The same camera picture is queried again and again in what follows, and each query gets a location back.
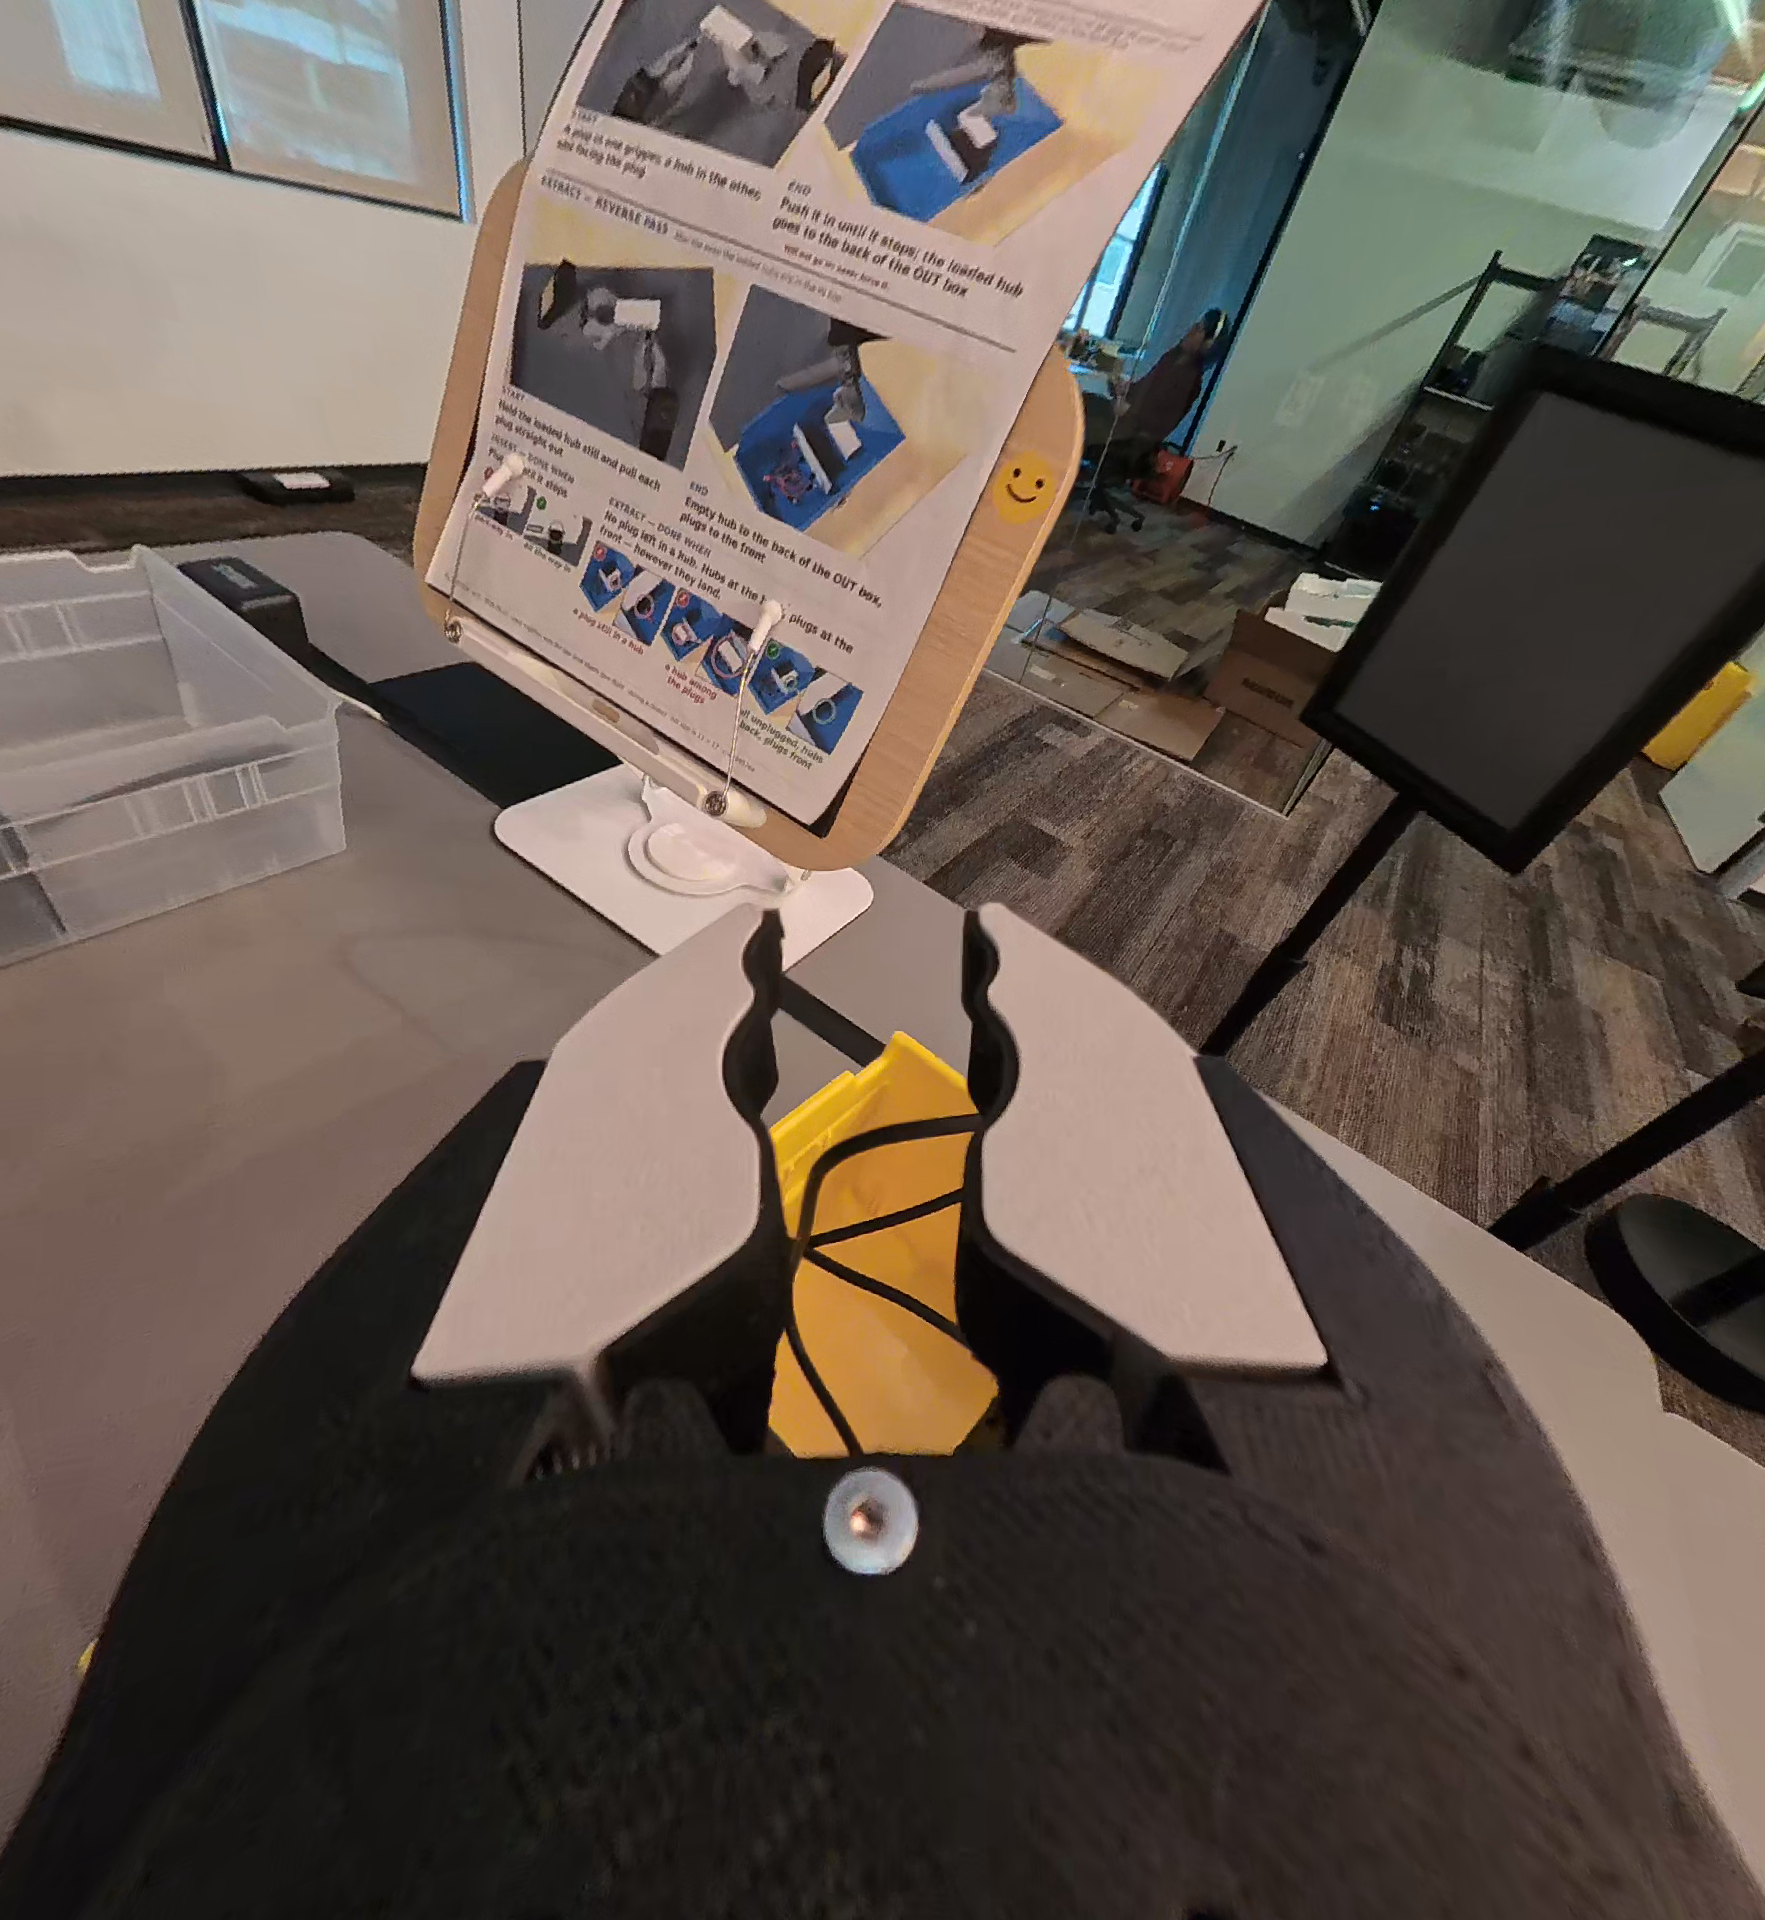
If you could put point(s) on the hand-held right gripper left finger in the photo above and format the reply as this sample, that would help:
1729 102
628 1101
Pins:
598 1200

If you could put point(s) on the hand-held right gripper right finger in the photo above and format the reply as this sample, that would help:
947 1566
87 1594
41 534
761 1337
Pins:
1138 1200

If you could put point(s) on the black 7-port USB hub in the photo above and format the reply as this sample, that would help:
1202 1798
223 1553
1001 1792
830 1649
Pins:
869 1141

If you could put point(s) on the yellow plastic bin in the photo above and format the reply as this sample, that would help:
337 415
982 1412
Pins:
884 1366

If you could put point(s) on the clear plastic bin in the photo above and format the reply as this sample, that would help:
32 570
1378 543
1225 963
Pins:
164 782

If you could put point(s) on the white stand base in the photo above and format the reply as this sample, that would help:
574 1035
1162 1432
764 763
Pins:
598 856

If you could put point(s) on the black flat desk pad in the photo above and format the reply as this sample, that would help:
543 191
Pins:
462 736

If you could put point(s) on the flat cardboard sheet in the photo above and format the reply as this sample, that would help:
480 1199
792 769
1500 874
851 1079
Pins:
1154 685

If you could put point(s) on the black floor stand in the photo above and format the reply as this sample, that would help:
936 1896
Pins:
1724 1290

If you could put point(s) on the instruction sheet on stand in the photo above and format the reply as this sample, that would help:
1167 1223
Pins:
972 601

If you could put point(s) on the yellow smiley sticker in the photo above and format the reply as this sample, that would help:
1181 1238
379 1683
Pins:
1027 480

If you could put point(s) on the black monitor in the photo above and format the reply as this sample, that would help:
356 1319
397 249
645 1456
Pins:
1573 601

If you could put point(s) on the yellow floor sign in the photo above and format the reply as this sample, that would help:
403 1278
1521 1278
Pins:
1699 715

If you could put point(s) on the small black floor box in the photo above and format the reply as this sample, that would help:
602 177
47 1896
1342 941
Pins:
297 485

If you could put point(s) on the black office chair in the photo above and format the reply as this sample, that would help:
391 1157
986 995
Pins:
1168 406

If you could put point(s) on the instruction poster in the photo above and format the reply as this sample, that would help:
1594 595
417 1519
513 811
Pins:
764 330

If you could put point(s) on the large glass window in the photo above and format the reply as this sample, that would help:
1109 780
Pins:
223 90

